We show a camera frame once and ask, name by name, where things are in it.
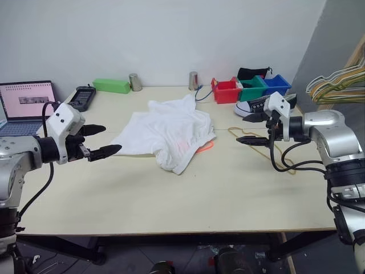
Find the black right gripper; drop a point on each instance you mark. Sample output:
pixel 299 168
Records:
pixel 274 127

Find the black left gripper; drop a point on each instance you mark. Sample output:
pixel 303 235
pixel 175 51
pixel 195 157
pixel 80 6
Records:
pixel 74 146

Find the white cloth garment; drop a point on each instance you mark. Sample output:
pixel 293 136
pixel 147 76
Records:
pixel 171 128

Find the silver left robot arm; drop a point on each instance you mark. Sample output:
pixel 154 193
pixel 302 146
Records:
pixel 17 160

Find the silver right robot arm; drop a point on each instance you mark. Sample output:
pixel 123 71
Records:
pixel 336 134

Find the neon orange clothes hanger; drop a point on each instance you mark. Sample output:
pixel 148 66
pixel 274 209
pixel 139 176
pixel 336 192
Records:
pixel 206 149

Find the green hanging clothes hanger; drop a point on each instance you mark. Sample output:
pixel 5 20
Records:
pixel 342 95

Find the black and white sneaker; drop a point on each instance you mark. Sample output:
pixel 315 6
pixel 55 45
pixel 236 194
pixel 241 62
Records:
pixel 248 107

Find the green plastic bin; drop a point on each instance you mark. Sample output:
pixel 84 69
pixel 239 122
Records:
pixel 252 93

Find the red plastic bin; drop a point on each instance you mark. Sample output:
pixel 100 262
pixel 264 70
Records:
pixel 226 95

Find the black handheld device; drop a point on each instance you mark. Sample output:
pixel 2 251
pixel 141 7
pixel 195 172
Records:
pixel 82 97

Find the blue plastic bin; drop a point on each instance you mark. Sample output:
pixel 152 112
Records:
pixel 278 85

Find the green rectangular box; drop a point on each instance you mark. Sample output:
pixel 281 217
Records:
pixel 111 85

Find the black fabric pouch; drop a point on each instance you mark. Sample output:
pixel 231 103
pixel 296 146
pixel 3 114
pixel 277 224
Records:
pixel 251 72

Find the metal cup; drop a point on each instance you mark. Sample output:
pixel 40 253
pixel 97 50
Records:
pixel 135 82
pixel 193 81

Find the bundle of clothes hangers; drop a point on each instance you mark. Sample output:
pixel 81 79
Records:
pixel 309 85

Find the open laptop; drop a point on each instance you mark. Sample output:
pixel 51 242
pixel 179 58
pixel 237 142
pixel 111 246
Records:
pixel 25 100

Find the black table leg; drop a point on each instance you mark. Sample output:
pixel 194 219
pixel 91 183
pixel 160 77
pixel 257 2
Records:
pixel 296 245

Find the light wooden slat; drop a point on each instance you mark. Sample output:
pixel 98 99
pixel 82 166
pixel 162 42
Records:
pixel 288 251

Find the dark rounded cylinder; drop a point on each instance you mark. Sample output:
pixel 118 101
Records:
pixel 229 261
pixel 162 268

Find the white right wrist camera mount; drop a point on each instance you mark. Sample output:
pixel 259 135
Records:
pixel 278 102

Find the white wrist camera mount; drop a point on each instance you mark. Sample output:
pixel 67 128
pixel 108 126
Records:
pixel 64 118
pixel 278 102

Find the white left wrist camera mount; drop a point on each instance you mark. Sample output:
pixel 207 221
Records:
pixel 64 118

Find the wooden frame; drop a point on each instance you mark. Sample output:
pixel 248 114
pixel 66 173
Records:
pixel 357 55

